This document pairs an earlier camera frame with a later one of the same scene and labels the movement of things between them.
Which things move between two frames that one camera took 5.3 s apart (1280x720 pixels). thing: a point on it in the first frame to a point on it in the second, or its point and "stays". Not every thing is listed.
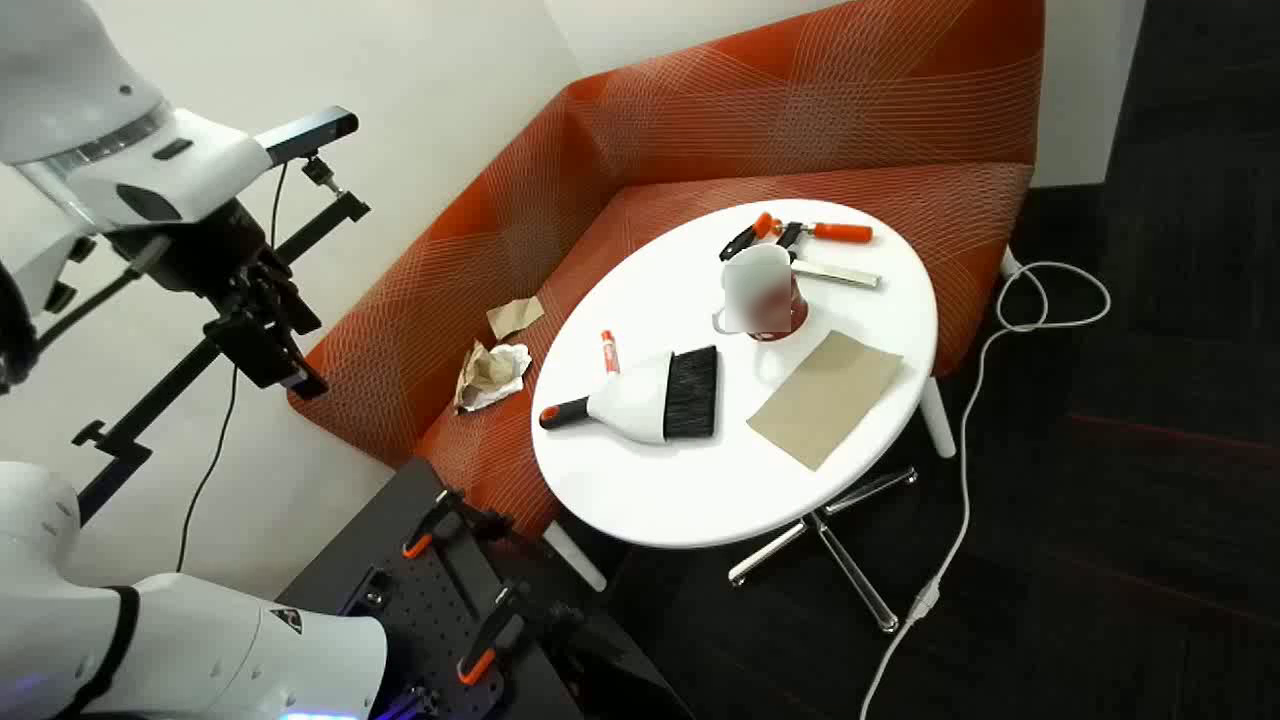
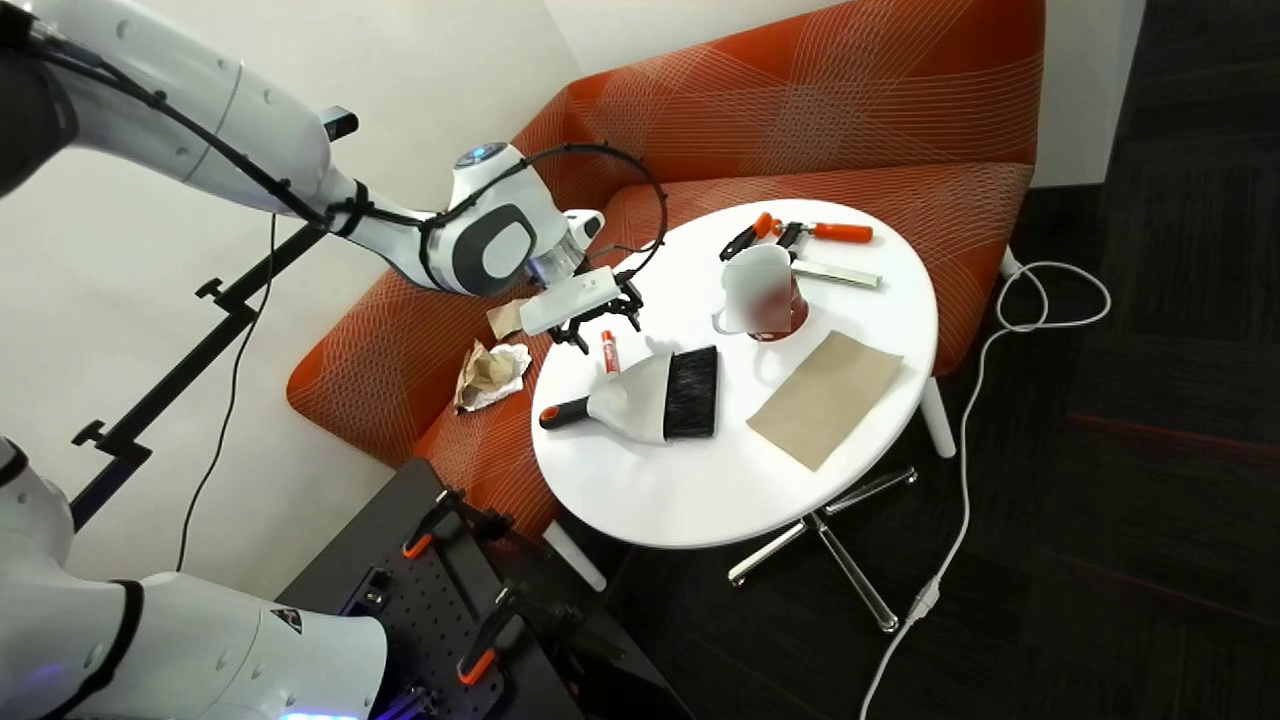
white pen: [839, 275] stays
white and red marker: [611, 350] stays
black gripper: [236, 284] to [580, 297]
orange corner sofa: [920, 119] stays
